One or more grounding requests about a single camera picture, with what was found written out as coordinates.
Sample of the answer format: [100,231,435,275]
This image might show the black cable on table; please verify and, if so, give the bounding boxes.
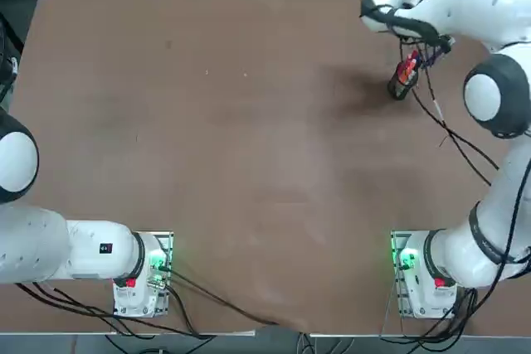
[168,267,290,328]

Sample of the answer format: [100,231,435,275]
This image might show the purple marker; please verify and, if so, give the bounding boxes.
[420,47,444,70]

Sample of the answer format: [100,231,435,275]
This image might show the black mesh pen holder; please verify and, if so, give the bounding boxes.
[386,59,421,102]

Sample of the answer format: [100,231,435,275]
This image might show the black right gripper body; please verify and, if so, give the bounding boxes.
[407,37,450,61]

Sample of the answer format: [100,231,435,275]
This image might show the black cable bundle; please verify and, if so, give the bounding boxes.
[14,281,217,339]

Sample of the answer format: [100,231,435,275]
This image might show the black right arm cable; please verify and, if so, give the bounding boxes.
[397,36,531,339]

